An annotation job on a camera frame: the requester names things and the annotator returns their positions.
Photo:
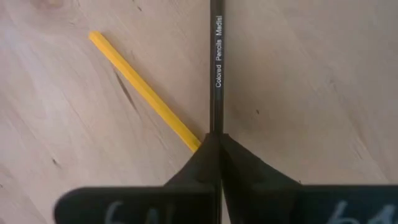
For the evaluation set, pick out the yellow pencil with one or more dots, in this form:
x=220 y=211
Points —
x=140 y=84

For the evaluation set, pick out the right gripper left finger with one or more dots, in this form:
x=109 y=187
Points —
x=192 y=193

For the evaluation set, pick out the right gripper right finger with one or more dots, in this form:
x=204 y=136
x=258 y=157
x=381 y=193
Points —
x=264 y=196

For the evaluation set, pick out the black colored pencil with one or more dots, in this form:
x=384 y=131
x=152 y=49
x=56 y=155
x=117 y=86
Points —
x=216 y=102

